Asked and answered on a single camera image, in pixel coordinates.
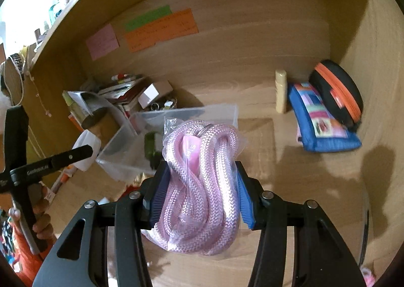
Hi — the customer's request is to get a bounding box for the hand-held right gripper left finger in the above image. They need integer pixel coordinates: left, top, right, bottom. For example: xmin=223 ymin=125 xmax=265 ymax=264
xmin=32 ymin=161 xmax=172 ymax=287

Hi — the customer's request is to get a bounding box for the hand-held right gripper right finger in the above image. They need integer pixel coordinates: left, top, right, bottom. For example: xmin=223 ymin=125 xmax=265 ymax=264
xmin=235 ymin=161 xmax=368 ymax=287

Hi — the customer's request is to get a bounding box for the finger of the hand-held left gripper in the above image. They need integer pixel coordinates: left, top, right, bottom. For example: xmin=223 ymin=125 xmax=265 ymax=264
xmin=47 ymin=145 xmax=94 ymax=174

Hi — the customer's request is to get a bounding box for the white lidded cup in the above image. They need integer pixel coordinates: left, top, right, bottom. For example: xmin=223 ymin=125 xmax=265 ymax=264
xmin=72 ymin=129 xmax=102 ymax=171

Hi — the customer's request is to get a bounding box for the pink rope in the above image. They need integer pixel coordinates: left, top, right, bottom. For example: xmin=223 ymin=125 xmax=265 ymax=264
xmin=140 ymin=117 xmax=250 ymax=256

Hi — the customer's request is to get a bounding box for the clear plastic bin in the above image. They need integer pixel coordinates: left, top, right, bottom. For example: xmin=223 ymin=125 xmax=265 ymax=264
xmin=96 ymin=103 xmax=239 ymax=182

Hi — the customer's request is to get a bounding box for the person's left forearm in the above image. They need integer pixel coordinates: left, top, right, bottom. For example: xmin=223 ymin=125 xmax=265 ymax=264
xmin=0 ymin=230 xmax=48 ymax=284

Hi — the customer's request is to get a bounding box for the wooden desktop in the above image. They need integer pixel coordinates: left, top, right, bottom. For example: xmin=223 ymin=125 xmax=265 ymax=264
xmin=41 ymin=83 xmax=384 ymax=287

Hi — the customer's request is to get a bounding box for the person's left hand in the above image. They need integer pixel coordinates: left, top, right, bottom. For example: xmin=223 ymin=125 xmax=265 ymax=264
xmin=8 ymin=203 xmax=54 ymax=240

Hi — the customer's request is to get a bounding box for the brown mug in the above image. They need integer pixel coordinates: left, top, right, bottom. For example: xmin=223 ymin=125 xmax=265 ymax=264
xmin=81 ymin=92 xmax=119 ymax=131

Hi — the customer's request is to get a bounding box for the yellow-green bottle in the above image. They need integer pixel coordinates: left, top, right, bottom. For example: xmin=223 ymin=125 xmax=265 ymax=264
xmin=61 ymin=91 xmax=83 ymax=124

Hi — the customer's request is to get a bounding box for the printed paper sheet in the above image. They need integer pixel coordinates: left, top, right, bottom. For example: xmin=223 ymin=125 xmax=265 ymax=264
xmin=63 ymin=90 xmax=108 ymax=117

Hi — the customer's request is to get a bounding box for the stack of books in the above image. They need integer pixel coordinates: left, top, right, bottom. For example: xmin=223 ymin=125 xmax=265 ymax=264
xmin=98 ymin=74 xmax=149 ymax=117

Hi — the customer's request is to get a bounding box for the red white marker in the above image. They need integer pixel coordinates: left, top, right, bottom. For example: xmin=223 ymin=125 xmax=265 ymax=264
xmin=110 ymin=73 xmax=144 ymax=83

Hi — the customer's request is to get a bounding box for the white cardboard box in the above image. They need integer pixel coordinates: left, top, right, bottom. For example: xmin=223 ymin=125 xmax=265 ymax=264
xmin=137 ymin=80 xmax=174 ymax=109

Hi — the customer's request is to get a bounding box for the blue patchwork pouch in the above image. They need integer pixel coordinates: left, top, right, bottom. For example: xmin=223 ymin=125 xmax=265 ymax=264
xmin=287 ymin=81 xmax=362 ymax=153

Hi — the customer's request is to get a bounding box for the cream small bottle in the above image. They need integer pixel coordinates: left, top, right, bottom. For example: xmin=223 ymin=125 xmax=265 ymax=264
xmin=275 ymin=69 xmax=288 ymax=114

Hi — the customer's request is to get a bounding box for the pink paper note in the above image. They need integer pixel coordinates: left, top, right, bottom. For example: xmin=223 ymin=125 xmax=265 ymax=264
xmin=86 ymin=24 xmax=120 ymax=61

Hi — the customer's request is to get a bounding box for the black orange zip case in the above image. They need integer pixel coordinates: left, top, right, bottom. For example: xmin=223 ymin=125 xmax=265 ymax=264
xmin=309 ymin=59 xmax=364 ymax=133

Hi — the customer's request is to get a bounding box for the orange paper note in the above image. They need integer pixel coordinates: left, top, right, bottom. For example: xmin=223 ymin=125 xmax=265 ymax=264
xmin=123 ymin=8 xmax=199 ymax=53

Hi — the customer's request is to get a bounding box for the green paper note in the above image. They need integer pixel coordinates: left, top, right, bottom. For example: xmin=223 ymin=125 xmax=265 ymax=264
xmin=124 ymin=5 xmax=172 ymax=32

